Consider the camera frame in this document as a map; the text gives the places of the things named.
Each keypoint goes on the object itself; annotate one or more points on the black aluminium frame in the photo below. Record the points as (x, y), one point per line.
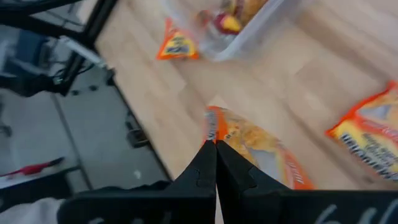
(101, 17)

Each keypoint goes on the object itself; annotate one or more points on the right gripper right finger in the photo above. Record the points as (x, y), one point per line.
(264, 208)

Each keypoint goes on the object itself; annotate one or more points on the clear plastic bin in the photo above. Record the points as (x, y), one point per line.
(242, 40)

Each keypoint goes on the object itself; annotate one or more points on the orange Maruchan noodle packet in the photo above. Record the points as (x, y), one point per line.
(248, 140)
(367, 140)
(177, 46)

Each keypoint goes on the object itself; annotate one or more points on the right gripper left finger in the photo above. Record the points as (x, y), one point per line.
(174, 205)

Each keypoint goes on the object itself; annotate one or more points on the red Maruchan noodle packet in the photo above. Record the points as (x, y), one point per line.
(230, 24)
(252, 7)

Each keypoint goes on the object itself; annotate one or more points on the silver aluminium bar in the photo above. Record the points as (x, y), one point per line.
(82, 51)

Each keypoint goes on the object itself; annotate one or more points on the black foot pedal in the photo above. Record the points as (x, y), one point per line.
(136, 137)

